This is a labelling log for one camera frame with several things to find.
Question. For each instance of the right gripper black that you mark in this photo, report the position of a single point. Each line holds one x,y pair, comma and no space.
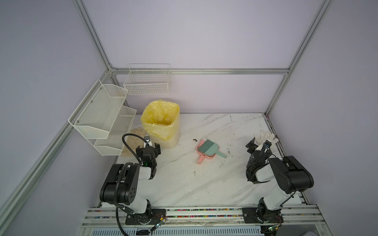
252,146

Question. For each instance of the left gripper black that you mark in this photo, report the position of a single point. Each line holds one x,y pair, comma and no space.
139,152

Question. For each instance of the green hand brush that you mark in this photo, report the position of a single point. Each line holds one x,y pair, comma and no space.
210,148

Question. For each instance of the pink plastic dustpan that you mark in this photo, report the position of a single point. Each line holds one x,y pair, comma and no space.
202,156

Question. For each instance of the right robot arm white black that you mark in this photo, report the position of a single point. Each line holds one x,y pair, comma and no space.
290,175

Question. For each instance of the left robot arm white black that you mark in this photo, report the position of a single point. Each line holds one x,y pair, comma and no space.
120,186

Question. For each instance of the white cotton glove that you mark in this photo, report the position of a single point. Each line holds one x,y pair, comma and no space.
264,136

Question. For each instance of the beige rubber glove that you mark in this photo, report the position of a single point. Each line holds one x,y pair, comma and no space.
134,142

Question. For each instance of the lower white mesh shelf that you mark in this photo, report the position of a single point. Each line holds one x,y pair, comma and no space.
113,145

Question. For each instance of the white mesh shelf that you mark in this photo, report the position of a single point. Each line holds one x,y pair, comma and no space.
96,114
113,145

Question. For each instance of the yellow-lined trash bin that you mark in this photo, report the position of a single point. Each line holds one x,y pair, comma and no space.
161,120

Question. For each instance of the upper white mesh shelf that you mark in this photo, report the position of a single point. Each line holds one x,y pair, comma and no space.
96,114

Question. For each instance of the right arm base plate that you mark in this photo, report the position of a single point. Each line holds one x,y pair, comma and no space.
261,216

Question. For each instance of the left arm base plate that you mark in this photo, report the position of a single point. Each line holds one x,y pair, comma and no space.
150,217

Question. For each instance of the white wire basket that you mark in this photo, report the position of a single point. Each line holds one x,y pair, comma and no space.
148,79

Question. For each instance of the aluminium front rail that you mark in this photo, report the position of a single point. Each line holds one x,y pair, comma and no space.
302,220

